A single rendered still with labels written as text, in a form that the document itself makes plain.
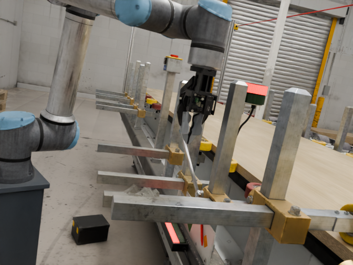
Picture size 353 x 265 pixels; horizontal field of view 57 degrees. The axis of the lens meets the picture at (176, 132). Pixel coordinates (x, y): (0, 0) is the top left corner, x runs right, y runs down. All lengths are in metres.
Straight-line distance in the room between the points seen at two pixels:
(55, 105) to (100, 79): 7.21
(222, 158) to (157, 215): 0.37
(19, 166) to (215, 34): 0.99
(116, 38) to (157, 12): 7.81
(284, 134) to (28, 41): 8.48
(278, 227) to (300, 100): 0.22
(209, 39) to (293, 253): 0.59
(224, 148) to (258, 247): 0.28
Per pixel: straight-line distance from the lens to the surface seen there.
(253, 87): 0.84
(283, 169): 0.64
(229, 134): 0.85
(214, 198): 0.86
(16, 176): 1.49
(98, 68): 8.66
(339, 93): 10.81
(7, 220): 1.54
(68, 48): 1.41
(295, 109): 0.62
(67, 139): 1.54
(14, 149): 1.46
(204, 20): 0.85
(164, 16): 0.87
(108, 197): 0.79
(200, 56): 0.84
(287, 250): 0.98
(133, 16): 0.83
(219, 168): 0.86
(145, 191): 0.80
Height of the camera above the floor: 1.18
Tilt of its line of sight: 11 degrees down
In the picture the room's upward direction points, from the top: 11 degrees clockwise
